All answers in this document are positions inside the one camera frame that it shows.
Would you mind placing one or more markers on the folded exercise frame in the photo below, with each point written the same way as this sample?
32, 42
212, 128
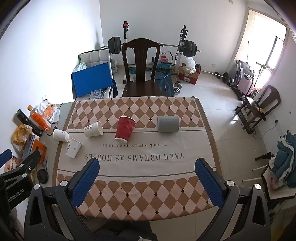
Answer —
240, 69

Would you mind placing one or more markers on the grey phone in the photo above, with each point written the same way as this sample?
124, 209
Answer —
29, 144

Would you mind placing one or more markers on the stool with white legs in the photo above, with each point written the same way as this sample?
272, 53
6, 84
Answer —
268, 178

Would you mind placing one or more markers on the pink suitcase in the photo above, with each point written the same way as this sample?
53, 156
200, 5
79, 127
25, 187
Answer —
246, 84

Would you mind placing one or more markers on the pile of blue clothes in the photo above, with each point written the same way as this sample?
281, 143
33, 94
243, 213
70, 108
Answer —
285, 160

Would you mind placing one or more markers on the person's dark clothing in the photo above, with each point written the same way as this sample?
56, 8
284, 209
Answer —
124, 234

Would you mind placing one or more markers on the checkered printed tablecloth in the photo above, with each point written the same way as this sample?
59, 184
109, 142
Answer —
148, 168

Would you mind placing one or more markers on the orange box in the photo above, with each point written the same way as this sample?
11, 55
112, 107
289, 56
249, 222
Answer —
39, 150

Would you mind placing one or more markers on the white padded chair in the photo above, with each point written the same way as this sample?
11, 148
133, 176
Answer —
97, 58

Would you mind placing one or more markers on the black power strip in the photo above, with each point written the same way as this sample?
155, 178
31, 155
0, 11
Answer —
244, 119

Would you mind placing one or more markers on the white paper cup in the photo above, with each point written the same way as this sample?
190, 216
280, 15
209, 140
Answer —
93, 129
60, 135
74, 148

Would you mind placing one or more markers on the red and white plastic bag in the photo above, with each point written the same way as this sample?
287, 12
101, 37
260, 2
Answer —
164, 58

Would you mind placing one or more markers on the crumpled white plastic bag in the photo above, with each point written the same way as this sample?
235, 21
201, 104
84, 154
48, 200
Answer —
53, 111

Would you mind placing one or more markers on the chrome dumbbell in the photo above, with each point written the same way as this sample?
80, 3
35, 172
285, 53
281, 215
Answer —
178, 88

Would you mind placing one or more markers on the long black box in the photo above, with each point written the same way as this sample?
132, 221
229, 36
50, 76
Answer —
29, 122

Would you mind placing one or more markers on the small barbell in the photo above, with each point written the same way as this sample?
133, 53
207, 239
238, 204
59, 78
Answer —
219, 75

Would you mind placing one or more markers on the red ribbed paper cup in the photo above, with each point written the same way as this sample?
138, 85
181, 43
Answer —
124, 128

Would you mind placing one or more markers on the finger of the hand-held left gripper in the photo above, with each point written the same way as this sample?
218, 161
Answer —
32, 161
5, 157

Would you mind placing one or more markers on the white barbell rack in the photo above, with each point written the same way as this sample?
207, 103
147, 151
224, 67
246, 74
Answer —
179, 55

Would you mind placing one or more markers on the red cardboard box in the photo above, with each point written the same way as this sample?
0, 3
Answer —
190, 77

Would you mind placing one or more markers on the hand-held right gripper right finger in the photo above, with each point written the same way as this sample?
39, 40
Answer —
208, 183

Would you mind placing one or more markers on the yellow plastic bag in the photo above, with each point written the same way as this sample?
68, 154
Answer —
19, 135

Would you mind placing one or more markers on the black handheld stand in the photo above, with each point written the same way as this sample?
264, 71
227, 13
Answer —
263, 156

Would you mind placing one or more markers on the grey ribbed cup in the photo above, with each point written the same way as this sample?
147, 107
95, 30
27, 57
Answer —
168, 124

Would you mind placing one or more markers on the colourful flat box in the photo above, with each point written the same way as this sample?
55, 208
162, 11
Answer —
163, 66

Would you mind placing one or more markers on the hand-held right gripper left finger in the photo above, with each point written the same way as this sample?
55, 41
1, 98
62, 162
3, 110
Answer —
86, 183

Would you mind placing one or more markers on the clear plastic bag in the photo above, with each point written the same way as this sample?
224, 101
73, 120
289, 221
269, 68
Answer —
81, 67

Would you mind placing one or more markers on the dark wooden chair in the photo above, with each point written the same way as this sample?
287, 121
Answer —
141, 88

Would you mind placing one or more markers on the bright window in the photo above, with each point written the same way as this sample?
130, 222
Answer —
261, 46

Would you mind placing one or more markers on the dark wooden armchair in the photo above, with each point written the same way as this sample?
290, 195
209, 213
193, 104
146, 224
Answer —
272, 97

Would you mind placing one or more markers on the orange snack packet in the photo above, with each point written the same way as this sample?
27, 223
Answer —
11, 164

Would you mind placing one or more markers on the black round lid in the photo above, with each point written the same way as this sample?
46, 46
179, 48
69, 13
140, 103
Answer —
42, 176

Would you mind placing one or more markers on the orange drink bottle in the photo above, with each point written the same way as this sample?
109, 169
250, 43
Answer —
39, 118

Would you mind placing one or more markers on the barbell with black plates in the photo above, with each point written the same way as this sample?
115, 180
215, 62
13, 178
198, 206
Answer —
115, 45

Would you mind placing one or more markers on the clear plastic box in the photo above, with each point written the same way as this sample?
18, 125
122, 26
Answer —
96, 94

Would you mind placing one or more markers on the blue board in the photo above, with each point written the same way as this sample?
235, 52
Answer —
92, 78

